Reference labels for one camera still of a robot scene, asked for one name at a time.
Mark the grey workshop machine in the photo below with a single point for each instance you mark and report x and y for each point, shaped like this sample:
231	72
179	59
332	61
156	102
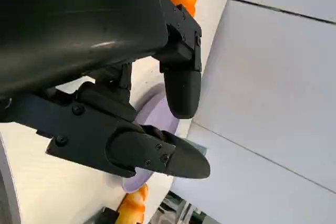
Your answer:
181	211

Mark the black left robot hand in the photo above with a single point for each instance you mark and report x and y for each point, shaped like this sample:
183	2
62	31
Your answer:
78	24

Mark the pale green mug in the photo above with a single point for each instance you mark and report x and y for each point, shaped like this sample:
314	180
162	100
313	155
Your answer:
201	150

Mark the lilac plate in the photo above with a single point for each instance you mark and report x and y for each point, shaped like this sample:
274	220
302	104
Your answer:
155	113

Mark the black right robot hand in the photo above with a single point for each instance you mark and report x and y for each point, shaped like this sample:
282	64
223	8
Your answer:
105	217

